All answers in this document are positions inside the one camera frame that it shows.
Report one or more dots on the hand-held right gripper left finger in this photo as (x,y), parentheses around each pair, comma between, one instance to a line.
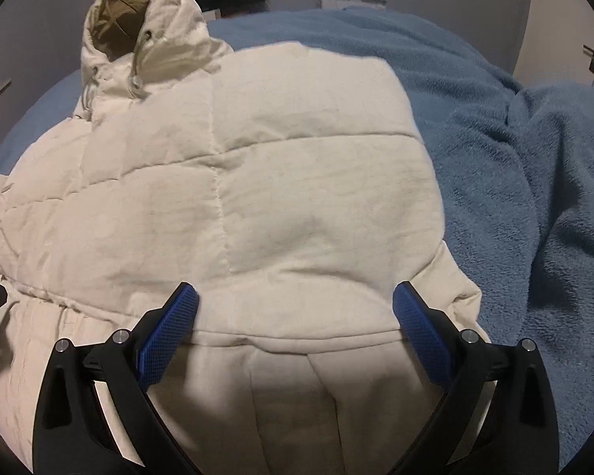
(167,336)

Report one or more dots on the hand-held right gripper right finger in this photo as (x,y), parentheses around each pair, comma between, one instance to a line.
(423,336)

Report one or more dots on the cream hooded puffer jacket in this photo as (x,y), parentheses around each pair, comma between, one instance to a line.
(277,183)

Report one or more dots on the blue fleece blanket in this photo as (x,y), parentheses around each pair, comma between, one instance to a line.
(524,183)

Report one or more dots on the white door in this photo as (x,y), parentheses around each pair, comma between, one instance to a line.
(559,20)

